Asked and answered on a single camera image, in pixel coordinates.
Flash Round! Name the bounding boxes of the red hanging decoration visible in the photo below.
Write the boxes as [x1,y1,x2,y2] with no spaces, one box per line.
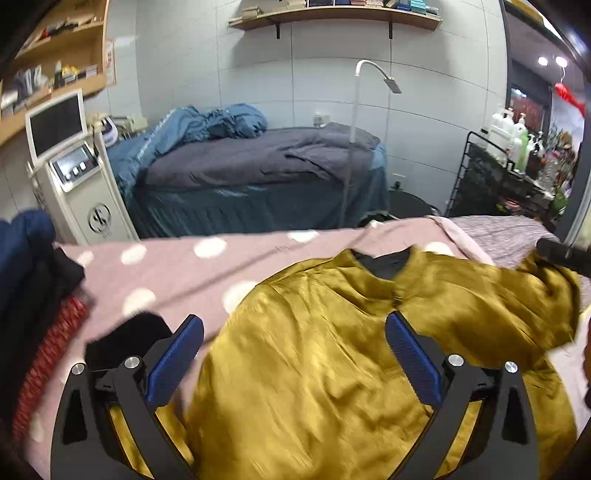
[554,83,587,116]

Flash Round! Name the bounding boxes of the green pump bottle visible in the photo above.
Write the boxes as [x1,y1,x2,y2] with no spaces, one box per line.
[512,113,530,172]

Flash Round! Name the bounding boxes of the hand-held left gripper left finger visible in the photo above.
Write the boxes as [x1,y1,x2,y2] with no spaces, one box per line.
[51,314,206,480]

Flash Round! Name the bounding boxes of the navy blue cloth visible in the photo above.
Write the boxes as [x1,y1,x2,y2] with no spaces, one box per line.
[0,210,58,315]

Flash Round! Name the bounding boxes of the small white device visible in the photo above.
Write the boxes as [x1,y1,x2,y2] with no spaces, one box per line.
[90,113,148,147]

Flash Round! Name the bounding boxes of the wooden wall shelf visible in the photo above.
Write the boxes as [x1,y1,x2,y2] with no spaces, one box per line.
[228,7,444,40]

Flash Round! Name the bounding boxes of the wooden bookcase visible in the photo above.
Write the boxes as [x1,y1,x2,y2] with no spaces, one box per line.
[0,0,116,146]

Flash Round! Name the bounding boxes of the black round stool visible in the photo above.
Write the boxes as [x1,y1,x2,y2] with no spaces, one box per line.
[358,189,439,228]

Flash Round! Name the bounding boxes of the green plant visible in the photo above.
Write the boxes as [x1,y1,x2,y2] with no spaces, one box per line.
[549,187,570,217]

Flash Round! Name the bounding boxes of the pink polka dot blanket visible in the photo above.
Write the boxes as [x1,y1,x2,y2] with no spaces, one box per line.
[14,217,467,480]

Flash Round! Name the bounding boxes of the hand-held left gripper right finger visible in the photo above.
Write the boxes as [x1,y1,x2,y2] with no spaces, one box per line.
[385,310,541,480]

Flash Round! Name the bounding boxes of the white floor lamp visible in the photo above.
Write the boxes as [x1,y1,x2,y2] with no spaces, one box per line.
[339,60,402,229]

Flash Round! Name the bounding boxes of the red patterned cloth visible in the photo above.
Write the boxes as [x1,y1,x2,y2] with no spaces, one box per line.
[11,295,90,444]

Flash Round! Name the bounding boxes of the small black cloth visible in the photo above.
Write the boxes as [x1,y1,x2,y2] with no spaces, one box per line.
[84,311,171,374]

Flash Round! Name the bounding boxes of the massage bed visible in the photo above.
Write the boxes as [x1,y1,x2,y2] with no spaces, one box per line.
[108,124,391,238]

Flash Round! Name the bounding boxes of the black folded cloth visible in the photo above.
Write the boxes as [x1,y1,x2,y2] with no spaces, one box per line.
[0,247,86,416]

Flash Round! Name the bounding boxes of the gold satin garment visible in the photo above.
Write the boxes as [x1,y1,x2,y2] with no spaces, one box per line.
[108,247,583,480]

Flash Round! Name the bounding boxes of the white beauty machine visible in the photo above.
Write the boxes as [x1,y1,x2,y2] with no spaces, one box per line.
[25,89,139,245]

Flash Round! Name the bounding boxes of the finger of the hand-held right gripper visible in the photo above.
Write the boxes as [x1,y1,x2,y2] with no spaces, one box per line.
[537,237,591,278]

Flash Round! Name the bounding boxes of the mauve textured blanket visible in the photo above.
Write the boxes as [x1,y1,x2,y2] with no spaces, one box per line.
[431,215,561,271]

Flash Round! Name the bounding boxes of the black trolley cart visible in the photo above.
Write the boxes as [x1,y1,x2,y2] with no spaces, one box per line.
[445,130,561,222]

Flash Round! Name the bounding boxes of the white pump bottle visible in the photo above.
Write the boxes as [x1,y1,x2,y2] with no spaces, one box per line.
[487,107,515,155]

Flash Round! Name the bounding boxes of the blue duvet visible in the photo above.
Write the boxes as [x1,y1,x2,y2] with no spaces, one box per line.
[108,104,269,195]

